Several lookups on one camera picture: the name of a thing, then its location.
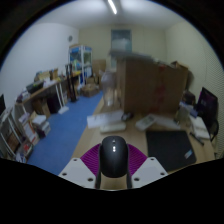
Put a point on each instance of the stack of white papers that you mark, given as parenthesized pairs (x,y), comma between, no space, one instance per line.
(200,127)

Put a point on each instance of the ceiling light tube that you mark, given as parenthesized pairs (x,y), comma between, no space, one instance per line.
(112,6)

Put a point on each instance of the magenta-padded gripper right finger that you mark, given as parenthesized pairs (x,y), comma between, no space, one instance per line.
(150,171)

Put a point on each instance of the black pen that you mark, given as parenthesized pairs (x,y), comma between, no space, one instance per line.
(197,138)

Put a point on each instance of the white remote control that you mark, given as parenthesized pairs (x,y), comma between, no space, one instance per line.
(145,122)

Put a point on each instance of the large brown cardboard box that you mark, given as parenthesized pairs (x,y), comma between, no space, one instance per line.
(151,86)

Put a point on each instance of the open cardboard box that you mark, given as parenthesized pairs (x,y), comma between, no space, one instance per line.
(90,90)

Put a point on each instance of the blue-framed glass cabinet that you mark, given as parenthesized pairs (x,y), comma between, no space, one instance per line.
(80,61)

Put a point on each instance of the black mouse pad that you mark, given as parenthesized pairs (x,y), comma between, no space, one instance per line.
(169,149)

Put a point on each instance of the black computer mouse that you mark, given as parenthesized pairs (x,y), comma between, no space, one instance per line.
(113,156)

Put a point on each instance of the white keyboard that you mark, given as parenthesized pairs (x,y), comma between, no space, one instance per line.
(112,127)

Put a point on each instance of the black computer monitor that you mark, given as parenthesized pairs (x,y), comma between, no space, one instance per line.
(207,103)

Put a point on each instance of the round wall clock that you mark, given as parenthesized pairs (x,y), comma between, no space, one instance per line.
(70,38)

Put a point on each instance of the clear plastic bag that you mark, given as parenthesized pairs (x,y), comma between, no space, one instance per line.
(104,119)

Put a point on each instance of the small black device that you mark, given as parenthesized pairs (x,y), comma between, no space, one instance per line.
(127,116)

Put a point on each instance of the cluttered white shelf unit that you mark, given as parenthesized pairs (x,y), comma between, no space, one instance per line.
(15,136)

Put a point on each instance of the grey window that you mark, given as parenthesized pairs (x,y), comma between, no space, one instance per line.
(121,40)

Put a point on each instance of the long wooden side desk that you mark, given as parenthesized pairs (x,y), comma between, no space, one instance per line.
(46,87)

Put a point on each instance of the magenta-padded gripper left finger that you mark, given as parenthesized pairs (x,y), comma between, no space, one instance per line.
(77,173)

